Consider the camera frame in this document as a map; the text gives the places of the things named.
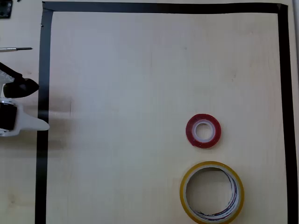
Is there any small red tape roll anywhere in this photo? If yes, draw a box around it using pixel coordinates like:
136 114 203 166
185 113 222 148

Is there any large yellow tape roll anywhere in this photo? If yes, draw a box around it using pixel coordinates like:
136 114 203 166
179 161 245 224

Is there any thin metal screwdriver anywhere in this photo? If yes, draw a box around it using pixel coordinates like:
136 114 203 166
0 47 33 52

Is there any black box-shaped object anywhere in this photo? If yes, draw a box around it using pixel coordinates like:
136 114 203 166
0 0 12 19

